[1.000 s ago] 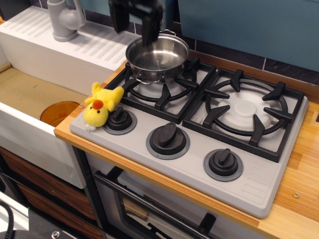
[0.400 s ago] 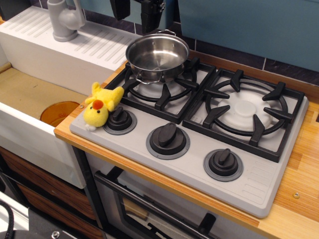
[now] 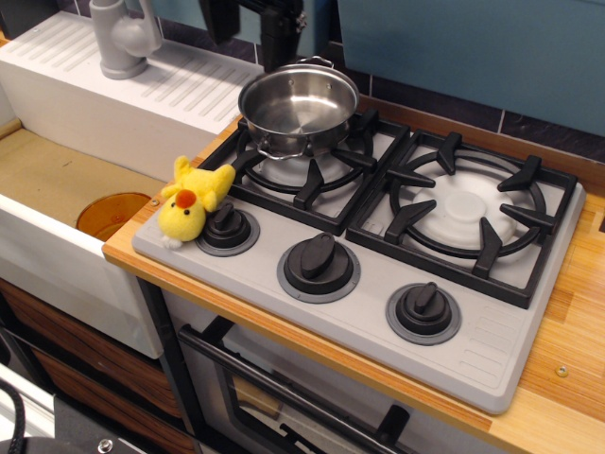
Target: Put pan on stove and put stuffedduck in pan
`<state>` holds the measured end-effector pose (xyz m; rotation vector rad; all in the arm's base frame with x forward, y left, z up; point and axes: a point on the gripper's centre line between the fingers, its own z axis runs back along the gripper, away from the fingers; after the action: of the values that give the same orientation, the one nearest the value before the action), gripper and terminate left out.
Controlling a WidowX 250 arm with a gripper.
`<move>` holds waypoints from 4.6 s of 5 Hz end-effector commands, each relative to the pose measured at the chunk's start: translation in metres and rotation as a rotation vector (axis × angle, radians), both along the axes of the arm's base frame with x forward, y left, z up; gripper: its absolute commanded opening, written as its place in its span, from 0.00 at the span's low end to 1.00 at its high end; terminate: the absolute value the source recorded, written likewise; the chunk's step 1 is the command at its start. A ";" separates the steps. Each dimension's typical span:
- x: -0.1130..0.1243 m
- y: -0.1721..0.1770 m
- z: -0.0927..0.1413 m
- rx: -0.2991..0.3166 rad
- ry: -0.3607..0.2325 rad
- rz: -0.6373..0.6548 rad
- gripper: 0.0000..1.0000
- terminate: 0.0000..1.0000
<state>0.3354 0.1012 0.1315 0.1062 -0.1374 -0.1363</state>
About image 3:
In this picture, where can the grey toy faucet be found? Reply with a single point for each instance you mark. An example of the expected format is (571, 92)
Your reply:
(124, 42)

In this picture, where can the black burner grate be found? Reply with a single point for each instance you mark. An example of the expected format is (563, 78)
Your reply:
(488, 222)
(324, 191)

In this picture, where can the wooden drawer cabinet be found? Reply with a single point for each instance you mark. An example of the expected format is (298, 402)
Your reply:
(107, 380)

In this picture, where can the oven door with black handle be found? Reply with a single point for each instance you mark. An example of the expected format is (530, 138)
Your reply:
(209, 343)

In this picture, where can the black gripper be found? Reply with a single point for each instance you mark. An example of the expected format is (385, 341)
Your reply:
(281, 26)

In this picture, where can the stainless steel pan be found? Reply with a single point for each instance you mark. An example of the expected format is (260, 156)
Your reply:
(301, 109)

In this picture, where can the black stove knob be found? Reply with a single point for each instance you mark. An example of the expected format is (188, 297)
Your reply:
(318, 270)
(228, 232)
(423, 314)

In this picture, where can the white toy sink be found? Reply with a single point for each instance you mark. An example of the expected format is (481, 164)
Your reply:
(72, 136)

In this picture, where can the black left stove knob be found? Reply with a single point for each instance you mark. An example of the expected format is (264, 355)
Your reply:
(228, 232)

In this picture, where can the black middle stove knob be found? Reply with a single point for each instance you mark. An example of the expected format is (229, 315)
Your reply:
(318, 270)

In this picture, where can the black left burner grate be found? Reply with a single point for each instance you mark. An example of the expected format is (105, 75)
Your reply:
(324, 191)

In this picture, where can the grey toy stove top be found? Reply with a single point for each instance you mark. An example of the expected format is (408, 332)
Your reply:
(480, 365)

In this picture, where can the yellow stuffed duck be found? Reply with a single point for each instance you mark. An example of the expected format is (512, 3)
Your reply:
(194, 193)

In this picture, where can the black right burner grate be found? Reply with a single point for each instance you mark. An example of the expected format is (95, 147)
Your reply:
(488, 222)

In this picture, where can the black right stove knob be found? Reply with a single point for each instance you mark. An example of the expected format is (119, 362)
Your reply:
(423, 314)

